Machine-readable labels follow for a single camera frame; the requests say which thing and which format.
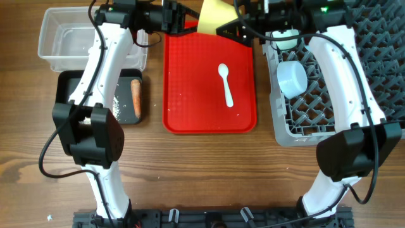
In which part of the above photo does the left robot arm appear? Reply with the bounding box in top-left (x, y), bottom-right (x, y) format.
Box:
top-left (53, 1), bottom-right (199, 227)

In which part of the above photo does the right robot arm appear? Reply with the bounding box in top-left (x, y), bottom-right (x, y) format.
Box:
top-left (216, 1), bottom-right (402, 221)

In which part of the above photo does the black plastic bin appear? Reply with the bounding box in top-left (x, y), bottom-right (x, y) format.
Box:
top-left (55, 69), bottom-right (142, 125)

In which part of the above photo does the yellow plastic cup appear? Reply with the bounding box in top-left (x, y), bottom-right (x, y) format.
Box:
top-left (197, 0), bottom-right (237, 35)

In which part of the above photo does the white plastic spoon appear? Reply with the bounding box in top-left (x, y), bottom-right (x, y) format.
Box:
top-left (218, 63), bottom-right (234, 108)

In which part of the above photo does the clear plastic bin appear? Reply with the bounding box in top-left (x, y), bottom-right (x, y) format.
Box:
top-left (38, 6), bottom-right (147, 72)

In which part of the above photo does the red serving tray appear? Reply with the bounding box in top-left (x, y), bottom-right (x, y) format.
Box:
top-left (162, 32), bottom-right (257, 134)

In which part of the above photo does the light blue bowl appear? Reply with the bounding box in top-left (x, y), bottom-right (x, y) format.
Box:
top-left (277, 61), bottom-right (308, 99)

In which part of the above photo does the grey dishwasher rack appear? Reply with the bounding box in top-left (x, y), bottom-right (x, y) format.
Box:
top-left (262, 0), bottom-right (404, 146)

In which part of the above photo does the green bowl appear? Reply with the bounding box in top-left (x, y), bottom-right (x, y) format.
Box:
top-left (271, 28), bottom-right (301, 51)

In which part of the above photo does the white rice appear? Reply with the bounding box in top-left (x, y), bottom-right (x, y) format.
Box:
top-left (113, 96), bottom-right (120, 121)

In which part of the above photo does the orange carrot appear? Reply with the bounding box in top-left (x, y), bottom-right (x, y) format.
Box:
top-left (130, 79), bottom-right (142, 119)

